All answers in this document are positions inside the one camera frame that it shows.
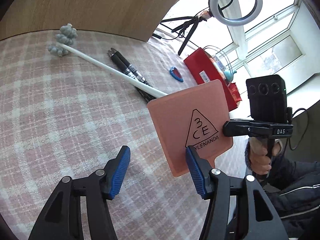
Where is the black marker pen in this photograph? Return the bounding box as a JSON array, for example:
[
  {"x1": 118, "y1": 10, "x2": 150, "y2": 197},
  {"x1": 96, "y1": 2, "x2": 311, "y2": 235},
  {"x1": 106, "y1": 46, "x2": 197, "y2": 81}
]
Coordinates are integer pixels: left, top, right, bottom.
[
  {"x1": 108, "y1": 50, "x2": 151, "y2": 102},
  {"x1": 111, "y1": 48, "x2": 151, "y2": 86}
]

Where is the teal cap bottle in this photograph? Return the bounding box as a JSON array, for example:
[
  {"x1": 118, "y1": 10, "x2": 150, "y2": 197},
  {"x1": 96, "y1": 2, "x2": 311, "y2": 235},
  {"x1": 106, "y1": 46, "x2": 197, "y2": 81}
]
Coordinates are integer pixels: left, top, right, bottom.
[{"x1": 223, "y1": 70, "x2": 237, "y2": 83}]

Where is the red fabric pouch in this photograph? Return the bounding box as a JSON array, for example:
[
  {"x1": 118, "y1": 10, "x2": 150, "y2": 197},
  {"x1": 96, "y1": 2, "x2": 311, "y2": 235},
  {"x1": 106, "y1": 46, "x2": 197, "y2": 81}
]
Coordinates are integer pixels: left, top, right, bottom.
[{"x1": 226, "y1": 83, "x2": 242, "y2": 112}]

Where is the white massager with grey balls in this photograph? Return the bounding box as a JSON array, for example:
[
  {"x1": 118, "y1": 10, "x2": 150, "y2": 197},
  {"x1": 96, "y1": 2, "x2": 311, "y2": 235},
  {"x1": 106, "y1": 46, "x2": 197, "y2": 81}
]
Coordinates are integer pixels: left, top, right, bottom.
[{"x1": 47, "y1": 23, "x2": 168, "y2": 99}]

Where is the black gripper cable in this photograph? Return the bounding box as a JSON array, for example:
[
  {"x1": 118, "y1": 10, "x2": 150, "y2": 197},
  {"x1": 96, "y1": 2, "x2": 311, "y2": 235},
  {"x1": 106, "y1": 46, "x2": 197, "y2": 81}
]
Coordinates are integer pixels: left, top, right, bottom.
[{"x1": 287, "y1": 107, "x2": 311, "y2": 152}]

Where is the black jacket sleeve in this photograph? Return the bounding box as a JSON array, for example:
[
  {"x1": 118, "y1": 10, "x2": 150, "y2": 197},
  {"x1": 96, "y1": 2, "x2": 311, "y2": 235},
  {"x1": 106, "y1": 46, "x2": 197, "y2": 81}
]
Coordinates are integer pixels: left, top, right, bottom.
[{"x1": 245, "y1": 139, "x2": 319, "y2": 239}]

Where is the black tripod stand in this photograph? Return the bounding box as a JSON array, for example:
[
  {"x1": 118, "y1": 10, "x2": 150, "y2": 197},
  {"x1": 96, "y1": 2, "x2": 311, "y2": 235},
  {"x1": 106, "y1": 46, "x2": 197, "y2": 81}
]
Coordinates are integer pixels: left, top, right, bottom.
[{"x1": 160, "y1": 15, "x2": 207, "y2": 56}]

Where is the pink 3CE hand mirror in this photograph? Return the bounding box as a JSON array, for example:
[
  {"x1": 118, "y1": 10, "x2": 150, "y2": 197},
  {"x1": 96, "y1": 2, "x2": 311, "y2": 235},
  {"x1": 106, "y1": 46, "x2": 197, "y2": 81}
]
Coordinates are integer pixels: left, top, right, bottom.
[{"x1": 147, "y1": 80, "x2": 233, "y2": 177}]

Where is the checkered pink tablecloth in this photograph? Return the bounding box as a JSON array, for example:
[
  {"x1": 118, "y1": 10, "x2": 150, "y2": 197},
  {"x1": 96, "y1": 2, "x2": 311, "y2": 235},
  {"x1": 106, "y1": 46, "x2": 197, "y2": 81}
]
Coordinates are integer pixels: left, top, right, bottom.
[{"x1": 0, "y1": 29, "x2": 251, "y2": 240}]

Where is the blue heart-shaped mirror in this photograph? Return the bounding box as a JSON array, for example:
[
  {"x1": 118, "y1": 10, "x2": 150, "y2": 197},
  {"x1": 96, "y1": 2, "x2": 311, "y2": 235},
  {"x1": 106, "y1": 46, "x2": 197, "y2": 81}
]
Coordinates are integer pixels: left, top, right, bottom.
[{"x1": 169, "y1": 67, "x2": 184, "y2": 82}]

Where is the red cardboard box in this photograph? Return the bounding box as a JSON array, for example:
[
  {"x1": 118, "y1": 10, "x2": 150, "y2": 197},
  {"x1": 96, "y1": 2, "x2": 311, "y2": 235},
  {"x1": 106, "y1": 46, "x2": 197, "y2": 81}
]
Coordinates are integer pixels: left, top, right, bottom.
[{"x1": 184, "y1": 48, "x2": 232, "y2": 97}]

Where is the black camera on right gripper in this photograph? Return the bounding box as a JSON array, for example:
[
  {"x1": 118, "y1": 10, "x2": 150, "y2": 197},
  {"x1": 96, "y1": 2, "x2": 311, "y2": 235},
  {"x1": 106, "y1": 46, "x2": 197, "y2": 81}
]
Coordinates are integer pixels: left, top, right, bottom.
[{"x1": 246, "y1": 74, "x2": 287, "y2": 124}]

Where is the wooden board panel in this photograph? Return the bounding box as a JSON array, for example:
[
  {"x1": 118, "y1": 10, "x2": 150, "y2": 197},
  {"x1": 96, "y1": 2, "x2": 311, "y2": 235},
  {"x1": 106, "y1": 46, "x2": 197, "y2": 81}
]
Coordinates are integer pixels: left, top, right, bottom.
[{"x1": 1, "y1": 0, "x2": 177, "y2": 41}]

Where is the right hand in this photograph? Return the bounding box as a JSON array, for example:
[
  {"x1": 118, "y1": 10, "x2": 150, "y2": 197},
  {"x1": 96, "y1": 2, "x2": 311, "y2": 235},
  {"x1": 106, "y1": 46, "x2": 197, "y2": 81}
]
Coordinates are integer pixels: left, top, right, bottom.
[{"x1": 248, "y1": 137, "x2": 283, "y2": 178}]

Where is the black inline cable switch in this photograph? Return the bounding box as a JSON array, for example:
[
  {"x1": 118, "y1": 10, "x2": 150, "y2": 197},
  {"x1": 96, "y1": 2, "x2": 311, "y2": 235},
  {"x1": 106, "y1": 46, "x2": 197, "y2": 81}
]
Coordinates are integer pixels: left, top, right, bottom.
[{"x1": 152, "y1": 33, "x2": 163, "y2": 39}]

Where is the white ring light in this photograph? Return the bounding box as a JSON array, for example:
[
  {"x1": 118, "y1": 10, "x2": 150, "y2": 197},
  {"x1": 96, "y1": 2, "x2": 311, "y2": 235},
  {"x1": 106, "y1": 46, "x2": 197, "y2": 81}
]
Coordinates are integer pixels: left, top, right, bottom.
[{"x1": 208, "y1": 0, "x2": 263, "y2": 27}]

